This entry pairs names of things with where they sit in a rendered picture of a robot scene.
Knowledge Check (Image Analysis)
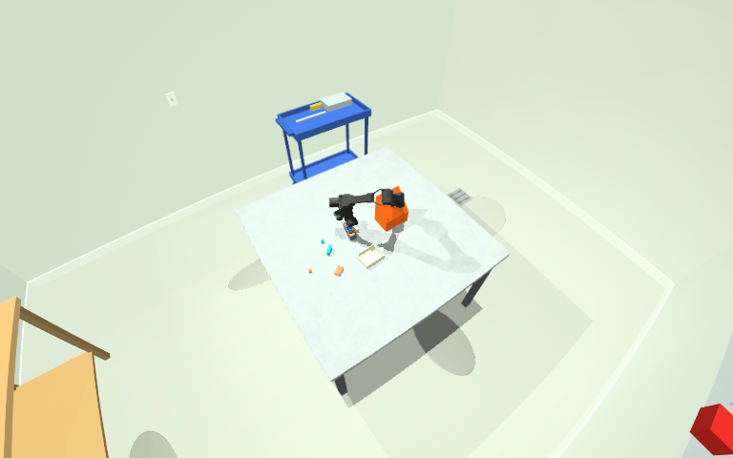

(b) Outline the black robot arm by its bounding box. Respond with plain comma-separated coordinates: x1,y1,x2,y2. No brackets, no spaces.
328,188,405,221

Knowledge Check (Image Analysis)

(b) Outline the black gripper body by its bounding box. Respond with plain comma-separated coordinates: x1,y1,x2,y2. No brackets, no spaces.
343,206,358,227

